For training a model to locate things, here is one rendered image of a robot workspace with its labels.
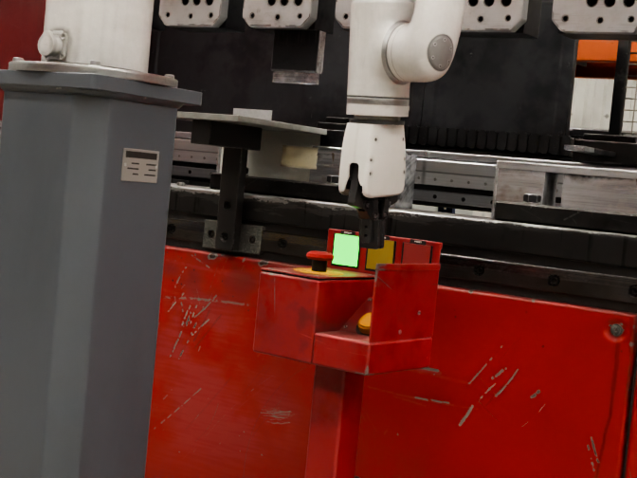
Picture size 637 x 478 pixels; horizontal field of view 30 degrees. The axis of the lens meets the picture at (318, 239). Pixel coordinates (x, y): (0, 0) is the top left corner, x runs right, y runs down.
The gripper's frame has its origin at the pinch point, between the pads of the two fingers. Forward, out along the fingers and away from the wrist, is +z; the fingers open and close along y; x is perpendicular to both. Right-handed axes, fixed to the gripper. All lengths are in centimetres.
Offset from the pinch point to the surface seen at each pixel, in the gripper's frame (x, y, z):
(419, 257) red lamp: 1.9, -9.7, 3.9
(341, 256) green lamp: -11.7, -9.9, 5.4
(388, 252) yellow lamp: -3.5, -9.9, 3.9
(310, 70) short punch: -40, -38, -23
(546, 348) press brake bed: 16.1, -23.4, 17.0
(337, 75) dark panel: -69, -88, -23
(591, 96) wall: -166, -453, -23
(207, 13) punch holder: -61, -34, -33
